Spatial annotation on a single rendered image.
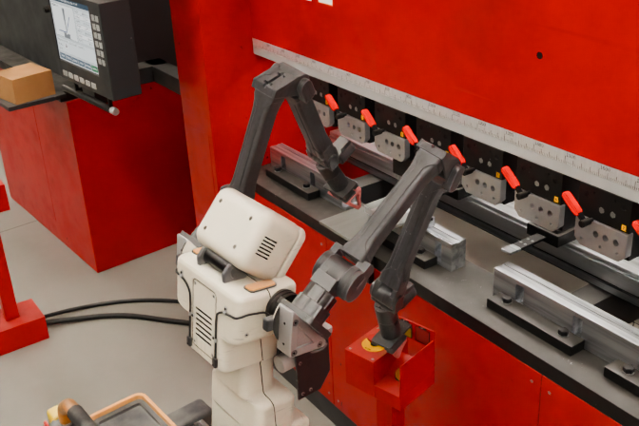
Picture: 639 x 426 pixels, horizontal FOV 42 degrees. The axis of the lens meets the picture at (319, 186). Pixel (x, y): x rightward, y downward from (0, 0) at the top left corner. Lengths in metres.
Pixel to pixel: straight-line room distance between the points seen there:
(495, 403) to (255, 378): 0.76
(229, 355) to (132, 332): 2.11
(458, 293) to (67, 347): 2.10
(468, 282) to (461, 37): 0.74
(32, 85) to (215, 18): 1.26
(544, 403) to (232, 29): 1.74
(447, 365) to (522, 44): 1.00
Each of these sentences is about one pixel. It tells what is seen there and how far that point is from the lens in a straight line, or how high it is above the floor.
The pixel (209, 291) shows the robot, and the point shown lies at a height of 1.21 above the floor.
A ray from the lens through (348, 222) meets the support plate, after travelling 2.61.
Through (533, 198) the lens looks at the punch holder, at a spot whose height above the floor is 1.25.
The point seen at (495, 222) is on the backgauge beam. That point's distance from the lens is 2.75.
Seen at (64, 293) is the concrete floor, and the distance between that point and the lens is 4.45.
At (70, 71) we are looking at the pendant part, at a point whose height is 1.29.
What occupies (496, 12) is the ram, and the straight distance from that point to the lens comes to 2.17.
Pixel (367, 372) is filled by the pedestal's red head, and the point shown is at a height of 0.74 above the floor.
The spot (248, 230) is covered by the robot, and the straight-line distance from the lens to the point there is 1.83.
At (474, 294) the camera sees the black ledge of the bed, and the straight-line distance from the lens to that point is 2.49.
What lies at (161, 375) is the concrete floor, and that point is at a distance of 3.72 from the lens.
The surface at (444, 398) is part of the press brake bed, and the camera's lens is 2.66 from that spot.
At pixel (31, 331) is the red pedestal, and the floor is 0.07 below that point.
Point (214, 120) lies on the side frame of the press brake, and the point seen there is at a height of 1.12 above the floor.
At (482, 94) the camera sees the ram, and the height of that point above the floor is 1.48.
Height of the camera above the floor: 2.19
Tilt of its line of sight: 25 degrees down
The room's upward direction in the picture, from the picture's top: 3 degrees counter-clockwise
